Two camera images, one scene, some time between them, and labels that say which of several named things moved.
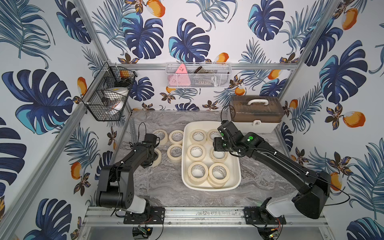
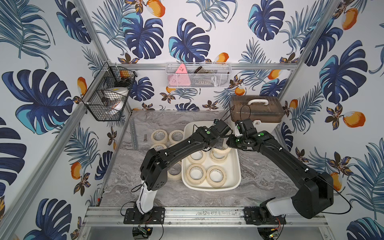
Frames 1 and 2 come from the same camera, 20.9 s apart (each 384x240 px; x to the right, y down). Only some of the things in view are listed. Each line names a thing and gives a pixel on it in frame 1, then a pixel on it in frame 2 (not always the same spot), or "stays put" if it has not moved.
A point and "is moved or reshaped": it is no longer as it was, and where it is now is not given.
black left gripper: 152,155 → 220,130
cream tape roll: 198,136 is moved or reshaped
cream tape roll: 164,140 stays put
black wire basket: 105,98 stays put
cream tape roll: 218,156 stays put
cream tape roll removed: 176,136 stays put
